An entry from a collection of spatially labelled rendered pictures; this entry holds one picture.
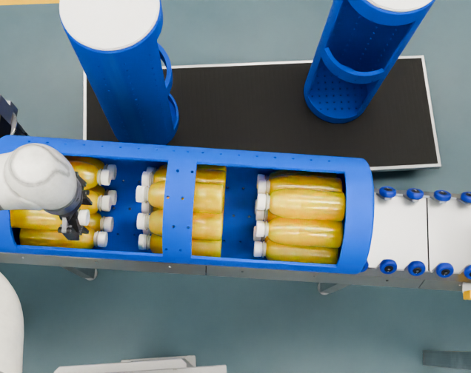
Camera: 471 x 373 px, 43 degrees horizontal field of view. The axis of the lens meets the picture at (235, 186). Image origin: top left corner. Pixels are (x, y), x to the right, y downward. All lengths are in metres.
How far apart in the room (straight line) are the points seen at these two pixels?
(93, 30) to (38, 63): 1.21
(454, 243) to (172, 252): 0.79
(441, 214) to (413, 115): 1.01
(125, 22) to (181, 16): 1.22
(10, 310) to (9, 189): 0.31
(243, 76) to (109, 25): 1.01
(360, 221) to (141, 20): 0.82
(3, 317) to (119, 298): 1.75
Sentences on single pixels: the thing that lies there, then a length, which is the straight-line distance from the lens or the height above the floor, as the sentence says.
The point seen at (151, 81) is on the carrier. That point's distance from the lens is 1.93.
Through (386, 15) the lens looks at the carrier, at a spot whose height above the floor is 1.01.
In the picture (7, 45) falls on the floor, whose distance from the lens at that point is 3.00.
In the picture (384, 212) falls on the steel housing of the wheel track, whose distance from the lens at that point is 1.69.
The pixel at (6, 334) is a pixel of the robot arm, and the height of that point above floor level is 1.76.
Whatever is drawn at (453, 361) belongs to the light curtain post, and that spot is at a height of 0.32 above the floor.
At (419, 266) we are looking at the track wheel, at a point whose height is 0.98.
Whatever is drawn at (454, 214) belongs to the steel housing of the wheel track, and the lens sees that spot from 1.75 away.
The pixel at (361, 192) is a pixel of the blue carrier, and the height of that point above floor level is 1.23.
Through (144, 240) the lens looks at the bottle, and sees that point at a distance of 1.46.
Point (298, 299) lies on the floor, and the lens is 2.54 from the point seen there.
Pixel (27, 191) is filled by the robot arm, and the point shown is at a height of 1.54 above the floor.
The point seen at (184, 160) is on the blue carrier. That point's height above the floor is 1.21.
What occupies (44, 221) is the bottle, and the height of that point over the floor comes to 1.14.
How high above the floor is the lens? 2.51
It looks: 75 degrees down
